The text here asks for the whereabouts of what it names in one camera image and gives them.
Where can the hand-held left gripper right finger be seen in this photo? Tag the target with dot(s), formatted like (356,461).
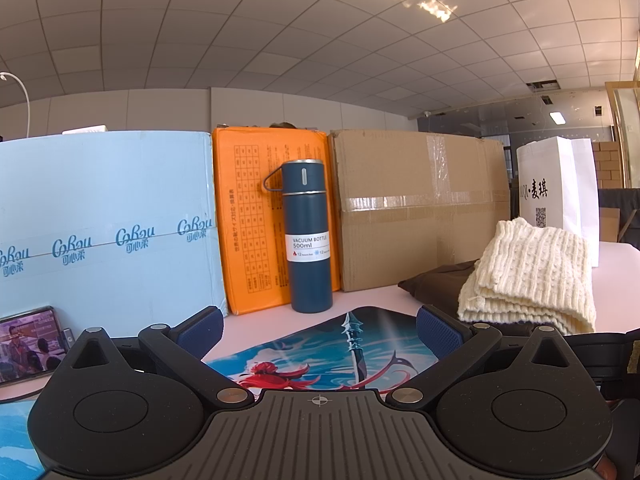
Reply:
(440,332)

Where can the white flat object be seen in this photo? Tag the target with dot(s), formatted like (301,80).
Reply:
(85,130)

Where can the dark brown cloth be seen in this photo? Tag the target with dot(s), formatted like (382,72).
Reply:
(435,285)

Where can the dark blue vacuum bottle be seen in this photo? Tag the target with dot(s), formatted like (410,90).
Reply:
(310,280)

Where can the brown cardboard box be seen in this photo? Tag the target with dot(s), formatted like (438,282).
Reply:
(400,240)

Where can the stack of cardboard boxes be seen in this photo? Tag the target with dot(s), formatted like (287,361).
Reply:
(607,160)

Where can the white paper bag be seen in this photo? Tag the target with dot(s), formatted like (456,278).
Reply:
(555,170)

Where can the orange cardboard box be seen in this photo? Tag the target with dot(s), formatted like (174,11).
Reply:
(245,210)

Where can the smartphone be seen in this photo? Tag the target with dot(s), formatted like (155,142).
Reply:
(30,345)

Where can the large light blue cardboard box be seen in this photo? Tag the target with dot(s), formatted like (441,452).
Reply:
(100,185)

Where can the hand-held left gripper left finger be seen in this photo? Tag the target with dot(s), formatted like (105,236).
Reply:
(205,332)

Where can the cream knit sweater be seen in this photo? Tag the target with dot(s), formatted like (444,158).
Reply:
(530,270)

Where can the printed desk mat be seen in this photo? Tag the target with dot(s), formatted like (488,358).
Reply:
(320,340)

